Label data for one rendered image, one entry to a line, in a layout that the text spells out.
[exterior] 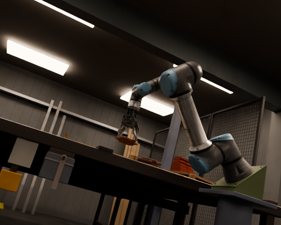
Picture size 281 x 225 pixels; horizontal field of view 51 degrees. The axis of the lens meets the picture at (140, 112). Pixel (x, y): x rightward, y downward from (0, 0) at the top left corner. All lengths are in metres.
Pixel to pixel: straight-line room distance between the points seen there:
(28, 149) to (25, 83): 6.10
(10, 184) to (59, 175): 0.21
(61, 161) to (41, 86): 6.16
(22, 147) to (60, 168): 0.20
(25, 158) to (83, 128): 6.09
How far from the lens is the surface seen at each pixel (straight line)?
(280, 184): 4.68
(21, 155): 1.46
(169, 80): 1.35
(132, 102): 1.80
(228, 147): 1.53
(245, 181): 1.54
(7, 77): 7.55
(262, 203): 1.54
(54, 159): 1.44
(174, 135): 3.89
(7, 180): 1.44
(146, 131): 8.11
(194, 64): 1.44
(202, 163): 1.44
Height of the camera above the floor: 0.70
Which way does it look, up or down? 17 degrees up
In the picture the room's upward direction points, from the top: 15 degrees clockwise
